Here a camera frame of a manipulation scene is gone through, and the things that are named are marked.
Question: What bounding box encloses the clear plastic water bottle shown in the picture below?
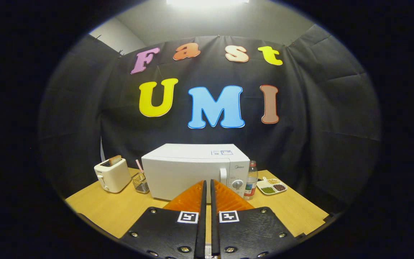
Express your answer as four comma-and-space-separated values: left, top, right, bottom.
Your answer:
243, 160, 258, 200

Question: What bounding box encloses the black backdrop cloth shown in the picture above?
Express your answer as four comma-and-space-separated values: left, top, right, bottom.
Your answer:
37, 24, 382, 209

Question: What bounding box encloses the white microwave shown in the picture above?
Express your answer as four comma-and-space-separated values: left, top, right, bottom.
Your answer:
141, 144, 250, 202

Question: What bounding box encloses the white toaster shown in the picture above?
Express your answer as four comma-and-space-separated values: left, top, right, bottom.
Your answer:
94, 155, 132, 193

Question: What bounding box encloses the wire mesh basket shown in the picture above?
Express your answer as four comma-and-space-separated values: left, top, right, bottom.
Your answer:
132, 172, 151, 194

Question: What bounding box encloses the ceiling light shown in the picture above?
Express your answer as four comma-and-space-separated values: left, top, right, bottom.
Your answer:
166, 0, 250, 6

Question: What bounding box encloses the white divided bean dish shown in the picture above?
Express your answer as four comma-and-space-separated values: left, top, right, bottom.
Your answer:
257, 177, 288, 195

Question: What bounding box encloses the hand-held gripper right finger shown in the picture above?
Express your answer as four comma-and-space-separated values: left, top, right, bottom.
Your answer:
211, 179, 297, 259

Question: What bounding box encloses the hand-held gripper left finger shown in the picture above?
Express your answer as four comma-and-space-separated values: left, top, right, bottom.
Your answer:
120, 180, 207, 259

